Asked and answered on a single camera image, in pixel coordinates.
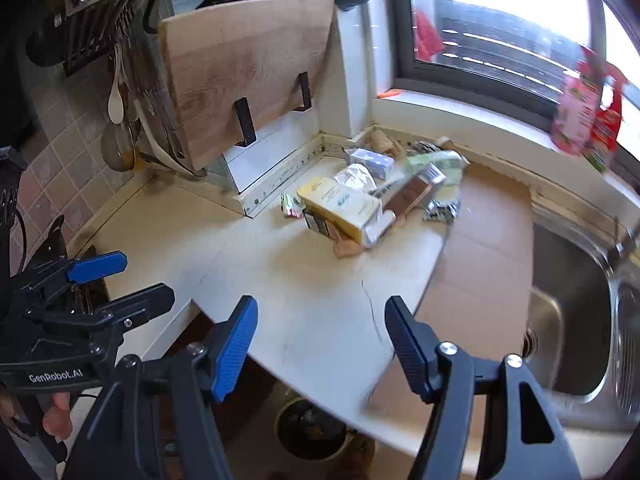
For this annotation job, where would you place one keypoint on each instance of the green pink snack wrapper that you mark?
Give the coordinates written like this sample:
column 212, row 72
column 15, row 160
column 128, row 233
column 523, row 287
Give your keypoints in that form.
column 292, row 205

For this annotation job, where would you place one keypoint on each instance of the white wrapper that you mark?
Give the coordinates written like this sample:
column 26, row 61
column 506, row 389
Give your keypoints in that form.
column 354, row 179

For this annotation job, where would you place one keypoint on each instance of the tan loofah sponge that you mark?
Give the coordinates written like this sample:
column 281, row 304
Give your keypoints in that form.
column 382, row 141

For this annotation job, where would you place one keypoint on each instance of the brown cardboard box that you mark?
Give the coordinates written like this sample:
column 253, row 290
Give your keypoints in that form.
column 410, row 190

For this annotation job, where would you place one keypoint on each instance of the white rice paddle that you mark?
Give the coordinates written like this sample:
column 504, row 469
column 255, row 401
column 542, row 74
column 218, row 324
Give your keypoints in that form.
column 150, row 135

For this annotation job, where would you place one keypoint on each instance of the stainless steel sink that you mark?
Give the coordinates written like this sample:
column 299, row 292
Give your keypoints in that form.
column 570, row 310

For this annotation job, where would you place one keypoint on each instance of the red cloth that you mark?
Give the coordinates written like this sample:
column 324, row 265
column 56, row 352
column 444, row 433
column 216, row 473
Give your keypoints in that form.
column 429, row 37

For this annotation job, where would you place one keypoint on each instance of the white plastic spoon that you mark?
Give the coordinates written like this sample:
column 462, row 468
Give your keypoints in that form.
column 116, row 102

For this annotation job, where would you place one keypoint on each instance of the light green cardboard box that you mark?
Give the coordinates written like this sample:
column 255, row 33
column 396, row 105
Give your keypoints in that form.
column 445, row 165

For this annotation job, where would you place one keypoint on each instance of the metal utensil rack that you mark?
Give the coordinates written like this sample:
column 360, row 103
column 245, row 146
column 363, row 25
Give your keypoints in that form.
column 100, row 25

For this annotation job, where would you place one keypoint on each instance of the person's left hand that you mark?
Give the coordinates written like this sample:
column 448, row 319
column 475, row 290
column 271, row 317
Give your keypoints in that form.
column 56, row 415

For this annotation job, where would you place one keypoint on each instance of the cream rimmed trash can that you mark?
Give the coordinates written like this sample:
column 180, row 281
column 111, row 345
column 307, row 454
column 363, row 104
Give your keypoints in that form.
column 310, row 430

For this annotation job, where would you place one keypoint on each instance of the black board holder hook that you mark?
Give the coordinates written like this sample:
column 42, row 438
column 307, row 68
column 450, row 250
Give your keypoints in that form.
column 303, row 90
column 245, row 125

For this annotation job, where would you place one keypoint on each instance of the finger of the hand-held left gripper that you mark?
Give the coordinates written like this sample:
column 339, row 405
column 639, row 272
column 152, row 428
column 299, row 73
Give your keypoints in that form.
column 97, row 265
column 145, row 300

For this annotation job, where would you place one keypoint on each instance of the dark window frame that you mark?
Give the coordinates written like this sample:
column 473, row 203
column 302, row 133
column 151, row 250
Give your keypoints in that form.
column 400, row 35

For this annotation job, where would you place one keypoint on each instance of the pink soap bottle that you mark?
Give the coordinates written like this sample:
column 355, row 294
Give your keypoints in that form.
column 575, row 105

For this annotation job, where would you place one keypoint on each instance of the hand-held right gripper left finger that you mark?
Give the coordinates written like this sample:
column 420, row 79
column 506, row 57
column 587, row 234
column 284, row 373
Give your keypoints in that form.
column 235, row 350

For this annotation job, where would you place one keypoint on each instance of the small orange item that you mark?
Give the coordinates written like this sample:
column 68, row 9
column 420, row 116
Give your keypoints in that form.
column 390, row 93

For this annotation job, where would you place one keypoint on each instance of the metal ladle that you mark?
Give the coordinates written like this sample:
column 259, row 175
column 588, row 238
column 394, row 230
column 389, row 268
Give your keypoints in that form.
column 117, row 147

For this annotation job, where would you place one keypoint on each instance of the white blue cardboard box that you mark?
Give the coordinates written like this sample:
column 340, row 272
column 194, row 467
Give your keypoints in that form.
column 372, row 160

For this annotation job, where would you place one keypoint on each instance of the yellow cardboard box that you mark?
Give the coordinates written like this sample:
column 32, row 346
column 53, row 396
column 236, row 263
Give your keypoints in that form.
column 340, row 202

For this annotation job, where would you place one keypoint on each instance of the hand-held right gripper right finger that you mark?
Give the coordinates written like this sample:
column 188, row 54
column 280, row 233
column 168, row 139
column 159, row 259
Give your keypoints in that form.
column 405, row 347

